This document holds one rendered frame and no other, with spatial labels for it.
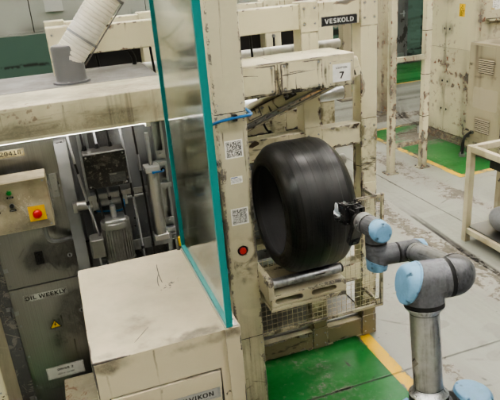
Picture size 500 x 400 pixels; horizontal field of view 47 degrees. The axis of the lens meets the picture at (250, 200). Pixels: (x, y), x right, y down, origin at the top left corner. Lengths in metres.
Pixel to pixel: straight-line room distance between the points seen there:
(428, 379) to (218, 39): 1.36
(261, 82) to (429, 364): 1.38
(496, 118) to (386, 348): 3.68
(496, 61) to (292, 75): 4.27
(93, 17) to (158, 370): 1.39
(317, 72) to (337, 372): 1.72
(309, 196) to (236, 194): 0.30
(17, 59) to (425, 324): 10.01
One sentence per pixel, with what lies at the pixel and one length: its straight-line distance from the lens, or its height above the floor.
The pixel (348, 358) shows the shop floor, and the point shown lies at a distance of 3.58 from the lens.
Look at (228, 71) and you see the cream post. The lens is 2.23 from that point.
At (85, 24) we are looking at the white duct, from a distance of 2.40.
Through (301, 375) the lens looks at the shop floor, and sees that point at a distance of 3.46.
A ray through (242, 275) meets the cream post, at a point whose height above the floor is 0.95.
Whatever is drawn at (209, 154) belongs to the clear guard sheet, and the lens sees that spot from 1.39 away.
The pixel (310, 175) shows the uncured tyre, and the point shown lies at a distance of 2.32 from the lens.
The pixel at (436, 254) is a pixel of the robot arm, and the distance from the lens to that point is 1.91.
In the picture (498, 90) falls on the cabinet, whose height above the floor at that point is 0.80.
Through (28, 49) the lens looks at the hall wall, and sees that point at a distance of 11.14.
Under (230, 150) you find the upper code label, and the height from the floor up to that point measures 1.51.
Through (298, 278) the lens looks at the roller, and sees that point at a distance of 2.54.
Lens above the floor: 2.16
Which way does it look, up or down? 22 degrees down
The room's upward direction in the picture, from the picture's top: 5 degrees counter-clockwise
